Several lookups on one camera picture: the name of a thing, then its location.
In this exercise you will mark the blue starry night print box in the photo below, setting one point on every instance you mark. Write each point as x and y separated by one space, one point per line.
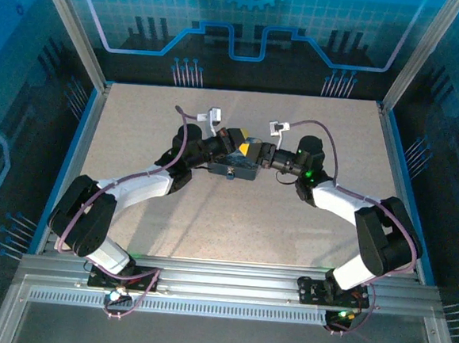
245 170

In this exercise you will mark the small metal padlock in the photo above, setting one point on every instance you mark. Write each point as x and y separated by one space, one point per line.
229 174

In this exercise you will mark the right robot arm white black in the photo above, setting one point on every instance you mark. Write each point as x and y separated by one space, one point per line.
342 198

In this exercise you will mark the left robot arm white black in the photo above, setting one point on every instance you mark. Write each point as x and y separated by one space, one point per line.
133 187

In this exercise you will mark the small connector board with LED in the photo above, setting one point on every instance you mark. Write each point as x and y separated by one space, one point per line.
341 317
115 295

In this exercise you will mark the aluminium table side rail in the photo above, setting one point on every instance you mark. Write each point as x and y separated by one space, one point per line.
74 167
402 193

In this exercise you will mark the aluminium frame cross rail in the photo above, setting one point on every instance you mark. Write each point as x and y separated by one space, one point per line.
225 278

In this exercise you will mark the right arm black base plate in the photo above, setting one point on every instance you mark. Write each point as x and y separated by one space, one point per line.
311 291

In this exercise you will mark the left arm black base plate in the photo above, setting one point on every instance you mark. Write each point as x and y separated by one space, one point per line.
143 282

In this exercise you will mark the aluminium frame post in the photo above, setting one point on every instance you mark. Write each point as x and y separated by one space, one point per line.
422 51
74 28

